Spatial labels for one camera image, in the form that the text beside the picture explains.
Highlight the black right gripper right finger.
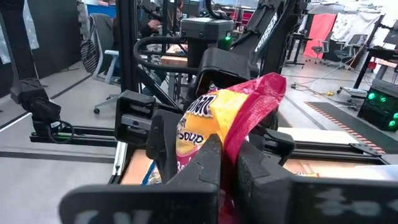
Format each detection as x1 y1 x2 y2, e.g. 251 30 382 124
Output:
235 140 398 224

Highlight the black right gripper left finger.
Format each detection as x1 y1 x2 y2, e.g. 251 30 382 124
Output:
58 133 223 224

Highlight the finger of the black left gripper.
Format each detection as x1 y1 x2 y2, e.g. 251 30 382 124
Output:
146 109 184 184
248 127 296 166

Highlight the blue soy ramen pack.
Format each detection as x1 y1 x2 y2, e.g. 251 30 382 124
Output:
141 161 163 185

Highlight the red beef ramen pack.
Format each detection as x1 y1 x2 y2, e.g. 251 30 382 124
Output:
175 72 287 224

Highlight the white flat panel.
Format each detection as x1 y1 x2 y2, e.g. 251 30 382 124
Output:
278 126 360 146

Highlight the striped bag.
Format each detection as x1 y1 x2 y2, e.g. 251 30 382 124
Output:
80 39 99 74

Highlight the black striped-edge floor mat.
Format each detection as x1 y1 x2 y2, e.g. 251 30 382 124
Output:
304 101 398 155

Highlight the black stand with foot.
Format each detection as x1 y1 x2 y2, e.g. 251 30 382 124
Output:
0 0 75 144

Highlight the grey office chair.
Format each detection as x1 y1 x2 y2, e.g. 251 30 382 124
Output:
334 33 358 68
88 14 137 114
310 39 332 65

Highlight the person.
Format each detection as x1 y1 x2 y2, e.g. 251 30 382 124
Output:
111 17 169 78

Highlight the black computer with green lights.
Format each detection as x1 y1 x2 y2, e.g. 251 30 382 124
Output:
357 79 398 131

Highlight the red fabric panel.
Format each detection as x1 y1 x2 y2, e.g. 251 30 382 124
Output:
303 12 337 60

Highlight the black desk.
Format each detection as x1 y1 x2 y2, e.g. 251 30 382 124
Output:
353 14 398 91

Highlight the white patterned sheet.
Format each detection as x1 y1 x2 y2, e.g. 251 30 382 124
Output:
329 12 383 47

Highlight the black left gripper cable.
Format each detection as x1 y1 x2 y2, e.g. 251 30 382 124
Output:
132 35 200 75

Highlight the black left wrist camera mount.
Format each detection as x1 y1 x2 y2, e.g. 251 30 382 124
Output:
186 47 261 108

